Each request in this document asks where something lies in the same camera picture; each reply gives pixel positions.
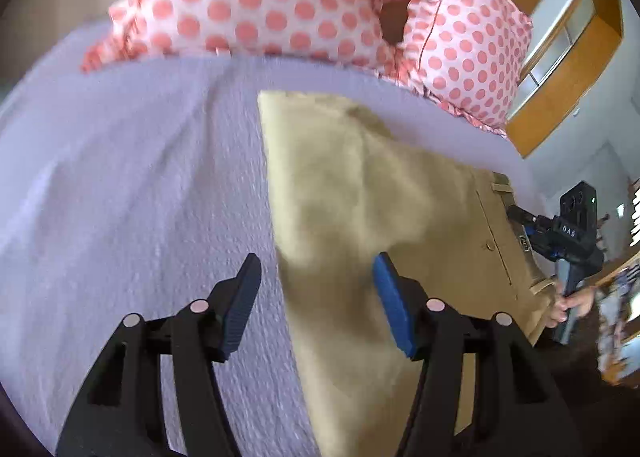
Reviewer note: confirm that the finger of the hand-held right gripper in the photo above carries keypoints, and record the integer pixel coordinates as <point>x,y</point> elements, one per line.
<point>520,215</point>

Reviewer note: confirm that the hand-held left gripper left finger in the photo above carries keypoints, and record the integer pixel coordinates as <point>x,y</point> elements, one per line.
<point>239,306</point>

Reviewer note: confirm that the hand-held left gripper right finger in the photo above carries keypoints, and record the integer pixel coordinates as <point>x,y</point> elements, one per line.
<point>395,307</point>

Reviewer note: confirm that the beige pants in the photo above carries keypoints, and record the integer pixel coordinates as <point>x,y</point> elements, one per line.
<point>390,217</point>

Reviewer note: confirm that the person's right hand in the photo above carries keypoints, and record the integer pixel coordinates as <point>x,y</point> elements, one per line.
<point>570,305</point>

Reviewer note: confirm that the patterned clothing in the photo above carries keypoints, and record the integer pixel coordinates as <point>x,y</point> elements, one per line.
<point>618,322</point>

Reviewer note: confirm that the lavender bed sheet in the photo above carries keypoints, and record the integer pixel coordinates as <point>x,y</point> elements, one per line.
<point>135,197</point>

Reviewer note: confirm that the wooden cabinet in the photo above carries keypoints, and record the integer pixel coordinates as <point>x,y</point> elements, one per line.
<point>570,37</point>

